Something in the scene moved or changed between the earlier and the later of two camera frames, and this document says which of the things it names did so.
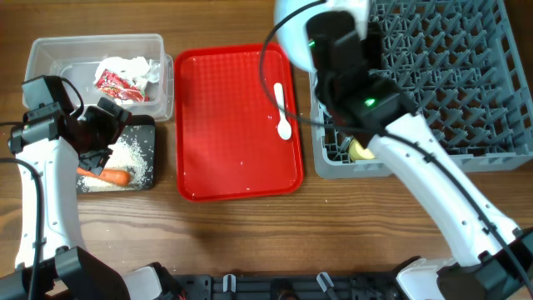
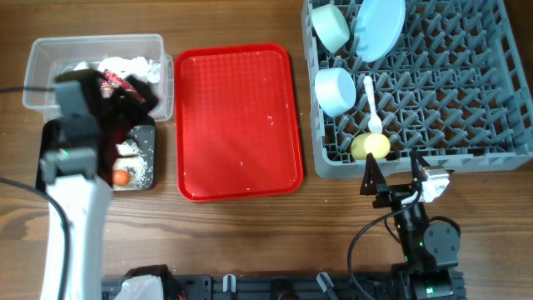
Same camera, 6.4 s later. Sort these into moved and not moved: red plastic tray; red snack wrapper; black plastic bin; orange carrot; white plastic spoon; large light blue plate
Moved: large light blue plate; white plastic spoon
Not moved: red snack wrapper; orange carrot; black plastic bin; red plastic tray
